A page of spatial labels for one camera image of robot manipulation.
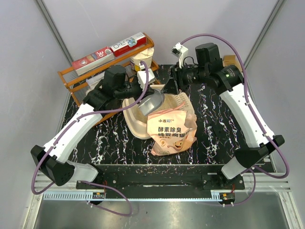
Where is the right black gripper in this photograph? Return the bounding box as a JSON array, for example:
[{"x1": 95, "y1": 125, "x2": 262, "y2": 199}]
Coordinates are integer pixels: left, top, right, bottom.
[{"x1": 160, "y1": 61, "x2": 208, "y2": 95}]

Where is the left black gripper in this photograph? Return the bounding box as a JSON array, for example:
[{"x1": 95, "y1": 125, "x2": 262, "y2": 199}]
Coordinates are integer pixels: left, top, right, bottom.
[{"x1": 116, "y1": 73, "x2": 155, "y2": 104}]

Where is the metal litter scoop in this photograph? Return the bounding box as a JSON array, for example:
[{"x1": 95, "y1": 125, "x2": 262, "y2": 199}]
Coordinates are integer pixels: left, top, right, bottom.
[{"x1": 138, "y1": 89, "x2": 165, "y2": 116}]

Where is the pink cat litter bag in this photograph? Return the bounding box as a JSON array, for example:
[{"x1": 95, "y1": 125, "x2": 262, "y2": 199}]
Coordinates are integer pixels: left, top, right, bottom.
[{"x1": 147, "y1": 102, "x2": 197, "y2": 156}]

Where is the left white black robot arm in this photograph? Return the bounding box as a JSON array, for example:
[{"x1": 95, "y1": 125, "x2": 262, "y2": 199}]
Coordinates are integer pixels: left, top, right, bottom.
[{"x1": 30, "y1": 61, "x2": 151, "y2": 194}]

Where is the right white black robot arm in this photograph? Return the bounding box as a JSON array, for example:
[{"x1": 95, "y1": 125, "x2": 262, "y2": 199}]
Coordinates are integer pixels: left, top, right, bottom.
[{"x1": 163, "y1": 43, "x2": 285, "y2": 189}]

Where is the beige plastic litter box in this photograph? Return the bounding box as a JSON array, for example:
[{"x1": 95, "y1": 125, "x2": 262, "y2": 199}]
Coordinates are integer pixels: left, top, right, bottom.
[{"x1": 123, "y1": 93, "x2": 195, "y2": 140}]

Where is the clear plastic box on shelf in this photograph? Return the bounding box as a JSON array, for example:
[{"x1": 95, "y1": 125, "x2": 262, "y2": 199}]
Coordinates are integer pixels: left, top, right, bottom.
[{"x1": 86, "y1": 75, "x2": 104, "y2": 87}]

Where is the red white box right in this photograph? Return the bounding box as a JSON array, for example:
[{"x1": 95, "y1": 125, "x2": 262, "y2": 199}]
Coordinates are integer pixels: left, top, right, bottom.
[{"x1": 110, "y1": 32, "x2": 147, "y2": 57}]

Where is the red white box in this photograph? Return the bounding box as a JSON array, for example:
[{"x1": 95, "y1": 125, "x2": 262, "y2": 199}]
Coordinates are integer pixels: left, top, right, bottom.
[
  {"x1": 72, "y1": 46, "x2": 114, "y2": 76},
  {"x1": 110, "y1": 32, "x2": 147, "y2": 57}
]

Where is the red white box left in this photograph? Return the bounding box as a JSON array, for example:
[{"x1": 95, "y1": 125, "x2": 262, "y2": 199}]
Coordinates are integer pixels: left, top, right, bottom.
[{"x1": 72, "y1": 46, "x2": 114, "y2": 76}]

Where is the brown cardboard box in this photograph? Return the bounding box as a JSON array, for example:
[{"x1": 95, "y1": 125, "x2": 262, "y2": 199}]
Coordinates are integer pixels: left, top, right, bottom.
[{"x1": 223, "y1": 55, "x2": 243, "y2": 72}]

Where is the orange wooden shelf rack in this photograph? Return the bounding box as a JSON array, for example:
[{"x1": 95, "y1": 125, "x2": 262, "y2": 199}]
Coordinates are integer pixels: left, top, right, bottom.
[{"x1": 57, "y1": 32, "x2": 163, "y2": 128}]

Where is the white paper bag upper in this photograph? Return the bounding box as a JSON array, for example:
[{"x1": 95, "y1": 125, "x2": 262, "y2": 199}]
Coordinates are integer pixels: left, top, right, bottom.
[{"x1": 130, "y1": 47, "x2": 154, "y2": 72}]

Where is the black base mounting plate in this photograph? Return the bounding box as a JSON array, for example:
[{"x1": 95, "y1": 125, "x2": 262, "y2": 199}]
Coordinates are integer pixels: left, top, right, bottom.
[{"x1": 75, "y1": 164, "x2": 246, "y2": 198}]

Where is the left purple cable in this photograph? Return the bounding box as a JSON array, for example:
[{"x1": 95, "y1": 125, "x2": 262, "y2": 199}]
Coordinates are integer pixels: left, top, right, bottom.
[{"x1": 31, "y1": 61, "x2": 150, "y2": 217}]

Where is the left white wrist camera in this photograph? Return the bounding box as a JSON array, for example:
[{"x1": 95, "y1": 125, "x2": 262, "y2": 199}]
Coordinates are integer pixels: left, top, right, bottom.
[{"x1": 137, "y1": 68, "x2": 156, "y2": 90}]

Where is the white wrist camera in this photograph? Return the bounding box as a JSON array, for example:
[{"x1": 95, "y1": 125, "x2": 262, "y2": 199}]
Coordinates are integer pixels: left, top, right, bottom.
[
  {"x1": 171, "y1": 42, "x2": 188, "y2": 68},
  {"x1": 137, "y1": 68, "x2": 156, "y2": 90}
]

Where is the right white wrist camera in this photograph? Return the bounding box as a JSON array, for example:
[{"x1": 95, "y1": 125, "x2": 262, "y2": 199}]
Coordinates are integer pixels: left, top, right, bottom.
[{"x1": 171, "y1": 42, "x2": 188, "y2": 68}]

